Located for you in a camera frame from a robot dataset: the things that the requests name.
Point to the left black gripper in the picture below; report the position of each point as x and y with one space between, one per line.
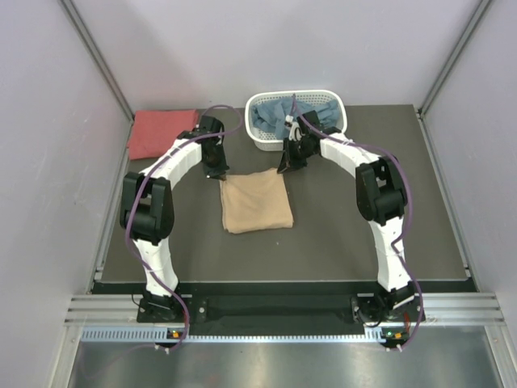
217 171

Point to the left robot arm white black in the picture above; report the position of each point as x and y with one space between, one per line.
147 214

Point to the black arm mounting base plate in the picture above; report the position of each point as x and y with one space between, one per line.
284 308

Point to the white slotted cable duct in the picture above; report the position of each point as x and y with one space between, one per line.
166 335

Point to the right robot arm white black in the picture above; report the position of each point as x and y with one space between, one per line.
381 199

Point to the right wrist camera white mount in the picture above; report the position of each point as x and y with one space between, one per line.
293 128

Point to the aluminium front frame rail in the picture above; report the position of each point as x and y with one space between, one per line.
440 309

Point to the right aluminium corner post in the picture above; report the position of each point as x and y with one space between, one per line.
480 11

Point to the crumpled blue t shirt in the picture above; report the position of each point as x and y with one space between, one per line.
269 116

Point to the white perforated plastic basket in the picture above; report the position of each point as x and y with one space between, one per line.
267 140

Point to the folded red t shirt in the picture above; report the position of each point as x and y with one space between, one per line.
154 132

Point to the beige t shirt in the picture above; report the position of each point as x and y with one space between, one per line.
253 202

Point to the aluminium corner post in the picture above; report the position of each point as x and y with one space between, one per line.
84 34
480 11

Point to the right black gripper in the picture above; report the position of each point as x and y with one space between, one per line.
288 161

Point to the left aluminium corner post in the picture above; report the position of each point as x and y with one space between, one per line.
84 34

